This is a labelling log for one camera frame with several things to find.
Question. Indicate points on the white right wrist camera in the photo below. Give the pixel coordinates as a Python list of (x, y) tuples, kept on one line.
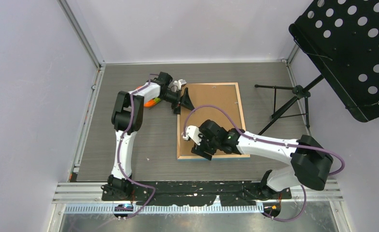
[(192, 133)]

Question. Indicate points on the black music stand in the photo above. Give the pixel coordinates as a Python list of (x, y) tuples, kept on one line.
[(341, 38)]

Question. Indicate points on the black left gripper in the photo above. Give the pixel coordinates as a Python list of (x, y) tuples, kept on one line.
[(185, 101)]

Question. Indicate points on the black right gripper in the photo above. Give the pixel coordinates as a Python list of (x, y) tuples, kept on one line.
[(202, 153)]

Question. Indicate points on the orange horseshoe toy block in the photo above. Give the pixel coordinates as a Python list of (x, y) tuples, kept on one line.
[(151, 102)]

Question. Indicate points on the brown backing board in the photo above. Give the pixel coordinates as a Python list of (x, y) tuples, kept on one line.
[(226, 96)]

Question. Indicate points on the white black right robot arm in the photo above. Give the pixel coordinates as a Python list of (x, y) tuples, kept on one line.
[(307, 162)]

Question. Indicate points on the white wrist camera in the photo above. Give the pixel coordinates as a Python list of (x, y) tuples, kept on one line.
[(178, 84), (192, 133)]

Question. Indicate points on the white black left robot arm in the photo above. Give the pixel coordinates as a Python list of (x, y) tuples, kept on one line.
[(127, 117)]

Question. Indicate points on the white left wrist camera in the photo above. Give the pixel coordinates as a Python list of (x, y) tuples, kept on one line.
[(178, 84)]

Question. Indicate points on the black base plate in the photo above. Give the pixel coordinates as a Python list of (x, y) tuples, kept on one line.
[(191, 193)]

